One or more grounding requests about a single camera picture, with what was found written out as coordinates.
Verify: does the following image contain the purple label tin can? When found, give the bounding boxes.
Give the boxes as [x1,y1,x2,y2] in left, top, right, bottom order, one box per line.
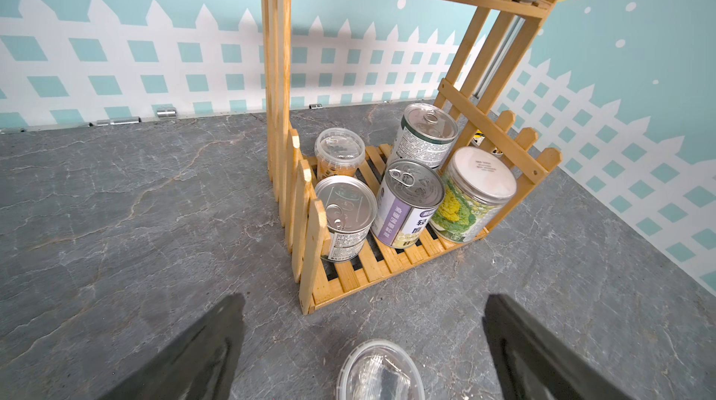
[371,159,446,249]

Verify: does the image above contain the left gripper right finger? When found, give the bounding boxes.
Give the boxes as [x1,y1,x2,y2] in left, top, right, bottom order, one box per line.
[483,294,629,399]

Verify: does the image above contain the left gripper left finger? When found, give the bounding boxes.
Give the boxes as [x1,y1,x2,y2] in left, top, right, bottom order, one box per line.
[102,294,245,399]

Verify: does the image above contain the wooden two-tier shelf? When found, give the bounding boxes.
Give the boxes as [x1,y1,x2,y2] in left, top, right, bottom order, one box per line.
[261,0,562,314]

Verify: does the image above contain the green label tin can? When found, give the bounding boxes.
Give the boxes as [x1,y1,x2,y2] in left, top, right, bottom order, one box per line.
[315,176,378,262]

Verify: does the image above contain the rear tin can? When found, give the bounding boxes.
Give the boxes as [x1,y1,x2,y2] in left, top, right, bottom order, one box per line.
[387,103,459,170]

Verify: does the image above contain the clear tub red contents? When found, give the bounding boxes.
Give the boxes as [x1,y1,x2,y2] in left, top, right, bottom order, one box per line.
[336,340,426,400]

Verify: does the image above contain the cauliflower label plastic jar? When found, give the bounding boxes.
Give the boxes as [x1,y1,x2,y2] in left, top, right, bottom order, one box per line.
[430,147,516,243]

